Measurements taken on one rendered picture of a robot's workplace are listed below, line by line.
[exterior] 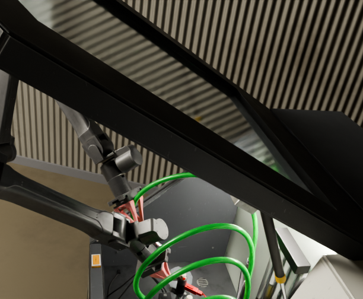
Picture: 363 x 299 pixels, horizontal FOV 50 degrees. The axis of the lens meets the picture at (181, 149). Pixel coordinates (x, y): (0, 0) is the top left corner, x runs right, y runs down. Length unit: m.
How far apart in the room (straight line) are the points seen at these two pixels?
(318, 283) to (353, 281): 0.06
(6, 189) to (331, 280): 0.63
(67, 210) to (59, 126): 2.39
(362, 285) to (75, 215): 0.61
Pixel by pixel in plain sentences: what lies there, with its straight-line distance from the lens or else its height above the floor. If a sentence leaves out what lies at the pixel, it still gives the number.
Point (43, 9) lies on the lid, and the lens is 0.63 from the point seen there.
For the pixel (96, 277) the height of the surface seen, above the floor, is 0.95.
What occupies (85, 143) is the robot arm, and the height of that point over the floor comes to 1.39.
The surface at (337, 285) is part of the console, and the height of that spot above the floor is 1.54.
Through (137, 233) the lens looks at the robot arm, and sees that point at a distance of 1.05.
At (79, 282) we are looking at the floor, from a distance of 2.63.
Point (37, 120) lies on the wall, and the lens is 3.37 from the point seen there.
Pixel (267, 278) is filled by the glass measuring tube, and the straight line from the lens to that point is 1.27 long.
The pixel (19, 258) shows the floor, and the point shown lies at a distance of 2.80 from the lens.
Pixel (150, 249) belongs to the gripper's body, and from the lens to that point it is 1.11.
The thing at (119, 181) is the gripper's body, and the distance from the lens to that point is 1.17.
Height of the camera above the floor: 2.00
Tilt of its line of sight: 30 degrees down
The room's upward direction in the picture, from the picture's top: 9 degrees clockwise
